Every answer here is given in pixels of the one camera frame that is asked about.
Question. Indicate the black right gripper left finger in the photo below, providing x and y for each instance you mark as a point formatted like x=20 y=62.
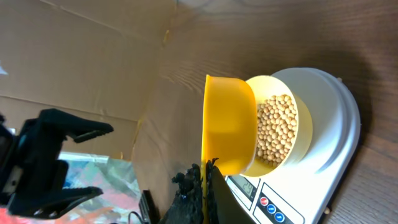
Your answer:
x=186 y=207

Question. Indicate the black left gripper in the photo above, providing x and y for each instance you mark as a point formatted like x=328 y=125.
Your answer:
x=32 y=177

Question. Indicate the white digital kitchen scale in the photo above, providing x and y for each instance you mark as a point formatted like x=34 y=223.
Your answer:
x=299 y=193

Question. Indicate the colourful bag in background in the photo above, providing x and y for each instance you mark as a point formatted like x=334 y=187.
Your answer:
x=116 y=178

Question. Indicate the yellow plastic bowl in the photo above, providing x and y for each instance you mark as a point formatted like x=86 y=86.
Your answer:
x=263 y=88

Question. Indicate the yellow plastic measuring scoop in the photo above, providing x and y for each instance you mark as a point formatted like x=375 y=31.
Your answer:
x=229 y=129

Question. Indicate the soybeans pile in bowl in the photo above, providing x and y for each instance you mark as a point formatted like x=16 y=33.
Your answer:
x=277 y=125

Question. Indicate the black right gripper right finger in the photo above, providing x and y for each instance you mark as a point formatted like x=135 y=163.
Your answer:
x=221 y=205

